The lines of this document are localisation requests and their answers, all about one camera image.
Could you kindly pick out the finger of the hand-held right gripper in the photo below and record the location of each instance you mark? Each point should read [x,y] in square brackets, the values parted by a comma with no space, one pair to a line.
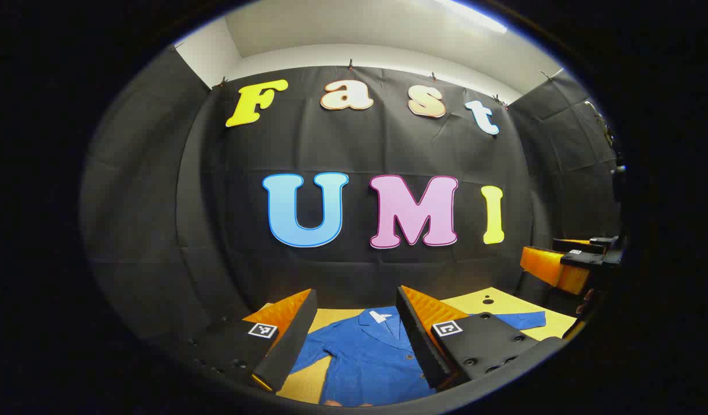
[553,268]
[579,244]

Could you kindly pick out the row of small backdrop clips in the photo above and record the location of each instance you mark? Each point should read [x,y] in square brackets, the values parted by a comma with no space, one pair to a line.
[350,62]

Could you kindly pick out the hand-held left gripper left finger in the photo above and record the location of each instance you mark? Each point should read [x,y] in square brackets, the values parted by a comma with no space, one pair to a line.
[290,346]

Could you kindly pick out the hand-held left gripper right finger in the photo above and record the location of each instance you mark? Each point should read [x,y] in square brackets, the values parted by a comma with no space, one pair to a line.
[417,340]

